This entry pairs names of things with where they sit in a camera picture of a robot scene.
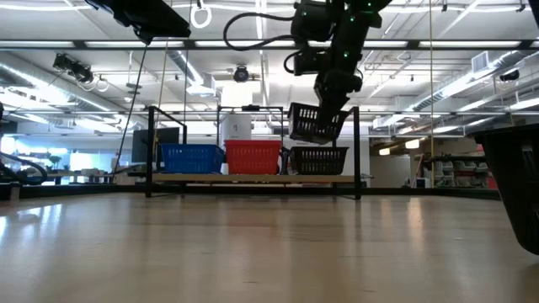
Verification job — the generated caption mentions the round black ceiling camera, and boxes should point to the round black ceiling camera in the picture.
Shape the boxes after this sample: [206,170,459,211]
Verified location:
[232,64,251,83]

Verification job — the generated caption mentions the long linear ceiling light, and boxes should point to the long linear ceiling light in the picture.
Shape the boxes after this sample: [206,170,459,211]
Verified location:
[0,38,539,51]

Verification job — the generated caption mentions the long black cable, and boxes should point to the long black cable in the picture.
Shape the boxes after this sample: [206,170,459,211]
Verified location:
[112,41,149,178]

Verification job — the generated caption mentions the blue plastic basket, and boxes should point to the blue plastic basket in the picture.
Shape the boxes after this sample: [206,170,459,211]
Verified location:
[160,143,226,175]

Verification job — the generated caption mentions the dark computer monitor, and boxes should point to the dark computer monitor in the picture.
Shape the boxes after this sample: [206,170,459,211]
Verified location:
[131,126,181,164]

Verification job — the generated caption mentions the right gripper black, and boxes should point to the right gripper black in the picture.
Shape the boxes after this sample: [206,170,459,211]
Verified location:
[313,69,364,127]

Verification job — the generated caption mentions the long black ceiling camera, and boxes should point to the long black ceiling camera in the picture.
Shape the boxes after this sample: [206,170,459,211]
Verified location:
[52,52,94,83]

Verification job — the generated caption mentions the white column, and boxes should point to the white column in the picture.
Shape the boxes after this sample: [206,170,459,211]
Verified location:
[219,82,253,144]

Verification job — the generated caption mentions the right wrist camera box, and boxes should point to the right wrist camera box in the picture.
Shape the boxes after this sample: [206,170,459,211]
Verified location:
[292,47,328,77]

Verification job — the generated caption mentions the black plastic basket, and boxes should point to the black plastic basket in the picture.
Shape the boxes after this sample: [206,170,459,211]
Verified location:
[287,102,350,146]
[289,146,350,176]
[468,123,539,257]

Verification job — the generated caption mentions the white cable loop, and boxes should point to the white cable loop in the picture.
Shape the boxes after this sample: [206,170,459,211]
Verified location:
[189,0,214,29]

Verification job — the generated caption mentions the black left arm hose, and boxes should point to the black left arm hose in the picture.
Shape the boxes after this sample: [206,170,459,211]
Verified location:
[0,151,49,186]

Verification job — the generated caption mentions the white office desk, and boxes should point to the white office desk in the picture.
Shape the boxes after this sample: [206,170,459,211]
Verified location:
[35,167,115,185]

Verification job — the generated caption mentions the storage rack with white bins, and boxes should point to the storage rack with white bins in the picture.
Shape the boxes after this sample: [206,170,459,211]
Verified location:
[424,154,500,189]

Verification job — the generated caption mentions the black metal table frame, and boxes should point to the black metal table frame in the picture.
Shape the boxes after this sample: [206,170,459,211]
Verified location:
[0,183,502,201]

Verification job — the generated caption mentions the white vent box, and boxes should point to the white vent box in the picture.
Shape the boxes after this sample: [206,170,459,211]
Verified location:
[471,50,492,73]

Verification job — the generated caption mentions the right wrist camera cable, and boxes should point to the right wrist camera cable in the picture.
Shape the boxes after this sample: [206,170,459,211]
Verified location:
[222,11,304,52]

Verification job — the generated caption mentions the wooden shelf with black frame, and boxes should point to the wooden shelf with black frame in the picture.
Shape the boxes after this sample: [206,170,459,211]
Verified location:
[145,104,362,201]

